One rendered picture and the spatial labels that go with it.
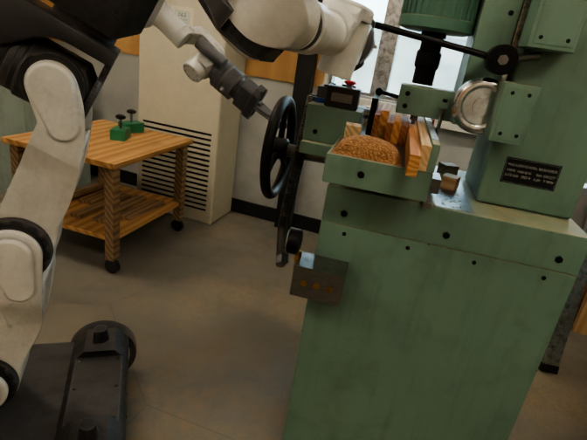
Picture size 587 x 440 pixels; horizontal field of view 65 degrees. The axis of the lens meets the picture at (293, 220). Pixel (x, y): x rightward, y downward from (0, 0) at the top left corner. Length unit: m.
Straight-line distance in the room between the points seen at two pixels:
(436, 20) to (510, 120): 0.28
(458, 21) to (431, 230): 0.47
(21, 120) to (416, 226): 2.37
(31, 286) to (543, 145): 1.14
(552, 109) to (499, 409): 0.74
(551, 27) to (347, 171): 0.48
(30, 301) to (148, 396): 0.62
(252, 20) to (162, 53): 2.14
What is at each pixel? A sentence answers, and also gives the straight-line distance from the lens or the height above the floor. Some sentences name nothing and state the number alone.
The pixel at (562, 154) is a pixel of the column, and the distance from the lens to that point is 1.19.
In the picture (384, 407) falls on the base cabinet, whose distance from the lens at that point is 1.34.
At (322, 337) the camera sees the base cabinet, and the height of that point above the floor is 0.39.
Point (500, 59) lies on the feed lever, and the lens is 1.08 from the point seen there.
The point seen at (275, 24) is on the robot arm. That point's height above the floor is 1.11.
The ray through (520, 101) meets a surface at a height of 1.05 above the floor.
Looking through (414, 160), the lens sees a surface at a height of 0.93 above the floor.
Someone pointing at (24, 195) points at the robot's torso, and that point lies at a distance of 1.05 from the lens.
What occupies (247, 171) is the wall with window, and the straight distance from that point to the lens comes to 2.90.
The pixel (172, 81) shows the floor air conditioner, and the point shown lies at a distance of 2.70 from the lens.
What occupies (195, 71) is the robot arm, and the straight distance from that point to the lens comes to 1.39.
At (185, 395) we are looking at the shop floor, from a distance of 1.60.
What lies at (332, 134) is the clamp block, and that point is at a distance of 1.15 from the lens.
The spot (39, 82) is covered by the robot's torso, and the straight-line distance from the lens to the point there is 0.95.
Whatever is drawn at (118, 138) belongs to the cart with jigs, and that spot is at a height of 0.54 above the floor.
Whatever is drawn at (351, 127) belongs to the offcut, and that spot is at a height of 0.94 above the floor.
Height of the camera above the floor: 1.10
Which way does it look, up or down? 22 degrees down
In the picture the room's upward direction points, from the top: 9 degrees clockwise
